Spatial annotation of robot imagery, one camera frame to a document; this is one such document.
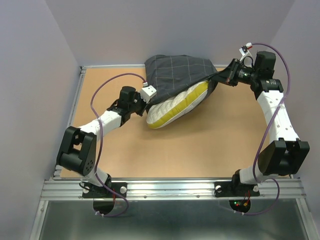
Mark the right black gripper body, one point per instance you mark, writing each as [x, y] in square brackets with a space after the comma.
[238, 73]

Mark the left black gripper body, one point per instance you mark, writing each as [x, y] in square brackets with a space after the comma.
[138, 105]

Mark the white pillow yellow edge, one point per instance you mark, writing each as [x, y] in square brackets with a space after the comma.
[164, 113]

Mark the dark grey checked pillowcase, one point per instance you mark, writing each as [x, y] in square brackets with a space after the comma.
[170, 75]

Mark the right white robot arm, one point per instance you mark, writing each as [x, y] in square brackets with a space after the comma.
[286, 151]

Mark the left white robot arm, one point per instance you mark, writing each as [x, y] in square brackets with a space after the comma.
[77, 151]

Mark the metal front panel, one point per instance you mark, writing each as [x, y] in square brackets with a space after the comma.
[172, 220]

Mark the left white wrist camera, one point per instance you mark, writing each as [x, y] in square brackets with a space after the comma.
[147, 93]

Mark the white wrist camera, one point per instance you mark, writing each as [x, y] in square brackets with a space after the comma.
[147, 93]
[245, 51]

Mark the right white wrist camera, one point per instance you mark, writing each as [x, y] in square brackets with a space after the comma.
[245, 51]

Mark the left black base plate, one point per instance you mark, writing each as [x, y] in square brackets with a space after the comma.
[90, 191]

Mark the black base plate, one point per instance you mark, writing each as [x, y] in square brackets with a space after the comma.
[228, 189]
[90, 191]

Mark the aluminium frame rail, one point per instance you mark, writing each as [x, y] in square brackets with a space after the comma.
[171, 189]

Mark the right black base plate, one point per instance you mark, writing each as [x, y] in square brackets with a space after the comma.
[228, 189]

